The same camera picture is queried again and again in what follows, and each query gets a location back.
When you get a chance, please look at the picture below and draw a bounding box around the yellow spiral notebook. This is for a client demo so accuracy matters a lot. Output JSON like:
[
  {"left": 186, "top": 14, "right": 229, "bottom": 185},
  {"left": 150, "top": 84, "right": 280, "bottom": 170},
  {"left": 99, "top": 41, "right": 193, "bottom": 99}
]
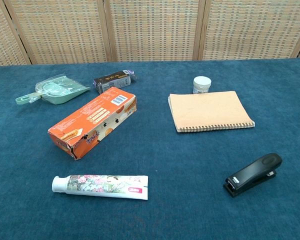
[{"left": 167, "top": 90, "right": 256, "bottom": 134}]

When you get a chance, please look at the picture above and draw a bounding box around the black stapler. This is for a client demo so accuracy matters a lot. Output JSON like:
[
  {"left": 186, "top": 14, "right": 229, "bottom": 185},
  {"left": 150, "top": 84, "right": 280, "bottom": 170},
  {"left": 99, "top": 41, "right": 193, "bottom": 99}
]
[{"left": 223, "top": 152, "right": 284, "bottom": 199}]

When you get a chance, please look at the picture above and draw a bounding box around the blue table cloth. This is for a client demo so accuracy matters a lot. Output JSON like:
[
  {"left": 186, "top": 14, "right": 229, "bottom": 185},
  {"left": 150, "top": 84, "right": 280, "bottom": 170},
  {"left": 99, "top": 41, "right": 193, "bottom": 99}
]
[{"left": 0, "top": 57, "right": 300, "bottom": 240}]

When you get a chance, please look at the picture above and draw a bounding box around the dark purple small box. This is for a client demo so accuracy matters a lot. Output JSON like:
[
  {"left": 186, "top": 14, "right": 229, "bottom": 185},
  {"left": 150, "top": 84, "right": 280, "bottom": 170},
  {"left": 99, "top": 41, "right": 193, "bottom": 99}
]
[{"left": 93, "top": 68, "right": 139, "bottom": 95}]

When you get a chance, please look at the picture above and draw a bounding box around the orange biscuit box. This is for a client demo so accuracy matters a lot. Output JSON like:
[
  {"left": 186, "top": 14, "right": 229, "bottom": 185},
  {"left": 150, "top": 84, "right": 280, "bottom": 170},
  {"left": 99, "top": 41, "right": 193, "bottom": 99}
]
[{"left": 47, "top": 86, "right": 138, "bottom": 161}]

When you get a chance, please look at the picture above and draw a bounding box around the small white jar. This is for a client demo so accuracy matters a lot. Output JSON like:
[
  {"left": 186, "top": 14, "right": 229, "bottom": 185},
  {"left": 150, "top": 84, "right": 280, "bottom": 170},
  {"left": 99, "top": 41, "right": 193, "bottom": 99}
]
[{"left": 192, "top": 76, "right": 213, "bottom": 95}]

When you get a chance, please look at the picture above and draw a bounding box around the floral toothpaste tube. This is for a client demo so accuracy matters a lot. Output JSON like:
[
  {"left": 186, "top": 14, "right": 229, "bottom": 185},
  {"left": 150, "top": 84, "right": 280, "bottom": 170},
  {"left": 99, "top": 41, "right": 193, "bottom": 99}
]
[{"left": 51, "top": 174, "right": 149, "bottom": 201}]

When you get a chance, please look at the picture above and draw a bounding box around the woven rattan folding screen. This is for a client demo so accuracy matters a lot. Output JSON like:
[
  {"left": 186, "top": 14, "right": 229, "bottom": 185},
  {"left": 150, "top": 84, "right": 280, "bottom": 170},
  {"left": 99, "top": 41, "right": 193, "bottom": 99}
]
[{"left": 0, "top": 0, "right": 300, "bottom": 68}]

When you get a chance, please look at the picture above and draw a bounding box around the green dustpan brush set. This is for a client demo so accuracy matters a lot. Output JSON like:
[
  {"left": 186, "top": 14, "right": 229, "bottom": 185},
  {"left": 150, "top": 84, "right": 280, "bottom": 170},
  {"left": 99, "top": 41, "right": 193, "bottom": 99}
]
[{"left": 15, "top": 72, "right": 91, "bottom": 106}]

